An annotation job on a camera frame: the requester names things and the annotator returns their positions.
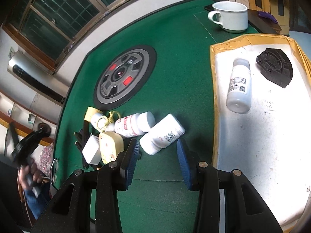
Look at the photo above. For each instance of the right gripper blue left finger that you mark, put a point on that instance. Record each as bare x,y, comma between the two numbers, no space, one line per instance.
127,165

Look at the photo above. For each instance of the white bottle with red label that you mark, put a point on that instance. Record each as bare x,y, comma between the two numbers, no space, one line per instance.
134,125

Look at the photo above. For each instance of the small white tube bottle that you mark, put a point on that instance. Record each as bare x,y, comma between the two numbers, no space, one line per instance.
101,123

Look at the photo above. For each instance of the purple cloth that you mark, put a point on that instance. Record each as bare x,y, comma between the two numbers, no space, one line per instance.
267,16

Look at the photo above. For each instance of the person's left hand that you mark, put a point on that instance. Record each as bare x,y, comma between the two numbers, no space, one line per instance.
33,171

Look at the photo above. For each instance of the white ceramic mug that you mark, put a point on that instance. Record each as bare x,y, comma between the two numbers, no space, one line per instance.
230,16

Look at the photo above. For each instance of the black fan-shaped plastic part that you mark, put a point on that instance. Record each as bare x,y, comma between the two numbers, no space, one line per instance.
275,66

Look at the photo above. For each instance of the white bottle with QR label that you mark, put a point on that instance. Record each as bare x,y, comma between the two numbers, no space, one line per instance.
161,135

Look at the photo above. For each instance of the white bottle in tray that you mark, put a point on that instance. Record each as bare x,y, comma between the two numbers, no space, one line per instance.
239,96

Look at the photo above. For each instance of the black marker pen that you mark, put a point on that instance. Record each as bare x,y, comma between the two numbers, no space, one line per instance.
81,138

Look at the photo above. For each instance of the window with green grille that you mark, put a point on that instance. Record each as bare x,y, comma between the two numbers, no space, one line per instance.
48,29

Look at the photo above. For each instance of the yellow-edged white tray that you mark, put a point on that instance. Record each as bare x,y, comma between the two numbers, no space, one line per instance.
270,143

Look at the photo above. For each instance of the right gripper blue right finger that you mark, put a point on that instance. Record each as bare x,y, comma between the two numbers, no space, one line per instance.
188,164

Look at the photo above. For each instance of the cream cartoon card case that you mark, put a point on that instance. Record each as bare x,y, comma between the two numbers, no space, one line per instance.
111,144

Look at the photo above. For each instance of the white rectangular charger box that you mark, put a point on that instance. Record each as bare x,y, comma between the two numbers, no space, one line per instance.
91,150

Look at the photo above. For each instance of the round mahjong table control panel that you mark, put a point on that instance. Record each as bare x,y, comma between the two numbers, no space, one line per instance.
125,75

